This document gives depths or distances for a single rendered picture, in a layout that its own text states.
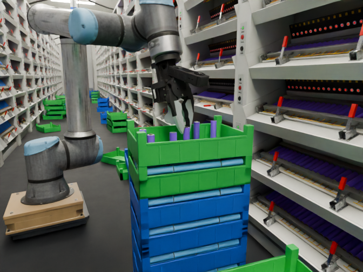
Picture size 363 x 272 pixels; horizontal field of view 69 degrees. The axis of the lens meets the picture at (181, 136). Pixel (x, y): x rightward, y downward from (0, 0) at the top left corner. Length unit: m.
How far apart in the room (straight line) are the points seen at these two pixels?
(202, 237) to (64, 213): 0.73
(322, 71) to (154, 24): 0.47
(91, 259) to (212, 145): 0.71
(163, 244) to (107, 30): 0.58
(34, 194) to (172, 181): 0.84
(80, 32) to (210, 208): 0.57
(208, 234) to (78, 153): 0.81
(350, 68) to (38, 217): 1.22
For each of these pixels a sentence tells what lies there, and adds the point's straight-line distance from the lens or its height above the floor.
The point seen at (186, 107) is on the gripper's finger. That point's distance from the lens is 0.73.
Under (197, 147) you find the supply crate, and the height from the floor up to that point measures 0.51.
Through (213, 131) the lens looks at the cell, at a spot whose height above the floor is 0.52.
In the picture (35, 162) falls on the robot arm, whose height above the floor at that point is 0.32.
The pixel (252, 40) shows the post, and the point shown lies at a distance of 1.11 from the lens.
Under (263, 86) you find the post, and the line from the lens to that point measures 1.14.
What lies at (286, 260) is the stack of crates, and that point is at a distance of 0.69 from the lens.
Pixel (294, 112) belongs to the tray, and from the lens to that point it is 0.99.
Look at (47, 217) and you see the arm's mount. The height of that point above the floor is 0.10.
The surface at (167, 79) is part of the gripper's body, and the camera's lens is 0.74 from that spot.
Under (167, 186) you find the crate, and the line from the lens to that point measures 0.65.
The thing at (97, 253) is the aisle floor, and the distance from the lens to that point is 1.20.
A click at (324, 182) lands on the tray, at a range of 0.94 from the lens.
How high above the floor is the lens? 0.68
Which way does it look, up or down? 13 degrees down
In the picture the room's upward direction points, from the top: straight up
